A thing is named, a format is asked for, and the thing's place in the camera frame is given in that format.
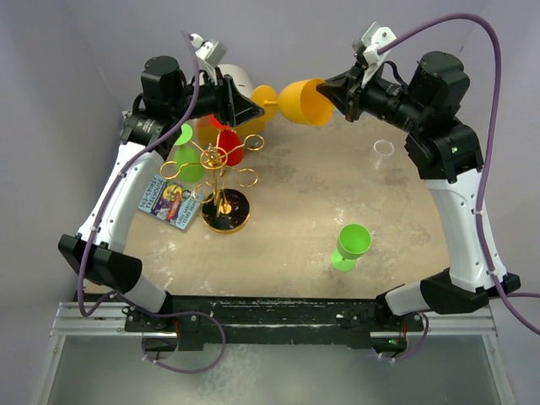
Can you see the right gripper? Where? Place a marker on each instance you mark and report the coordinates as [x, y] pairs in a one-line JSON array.
[[349, 90]]

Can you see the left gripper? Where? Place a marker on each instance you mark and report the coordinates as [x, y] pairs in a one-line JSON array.
[[232, 107]]

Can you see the orange wine glass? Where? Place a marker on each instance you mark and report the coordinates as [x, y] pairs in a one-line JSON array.
[[300, 102]]

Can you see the red wine glass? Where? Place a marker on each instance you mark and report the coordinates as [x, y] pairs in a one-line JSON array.
[[228, 142]]

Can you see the green wine glass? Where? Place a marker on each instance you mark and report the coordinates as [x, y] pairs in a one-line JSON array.
[[353, 242], [187, 158]]

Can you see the gold wine glass rack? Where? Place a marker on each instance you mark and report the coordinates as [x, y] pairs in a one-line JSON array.
[[225, 209]]

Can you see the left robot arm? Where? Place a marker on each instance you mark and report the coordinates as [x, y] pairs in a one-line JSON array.
[[96, 251]]

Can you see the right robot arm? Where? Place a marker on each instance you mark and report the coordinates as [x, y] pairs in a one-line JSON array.
[[448, 157]]

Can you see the clear plastic wine glass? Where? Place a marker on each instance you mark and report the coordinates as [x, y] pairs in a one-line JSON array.
[[383, 151]]

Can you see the round mini drawer chest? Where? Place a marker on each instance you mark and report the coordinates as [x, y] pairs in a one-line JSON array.
[[204, 130]]

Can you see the children's paperback book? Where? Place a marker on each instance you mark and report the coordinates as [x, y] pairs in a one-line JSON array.
[[169, 202]]

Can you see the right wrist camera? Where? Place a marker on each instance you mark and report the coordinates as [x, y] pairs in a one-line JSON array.
[[367, 48]]

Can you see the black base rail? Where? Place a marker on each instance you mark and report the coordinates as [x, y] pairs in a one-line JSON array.
[[191, 322]]

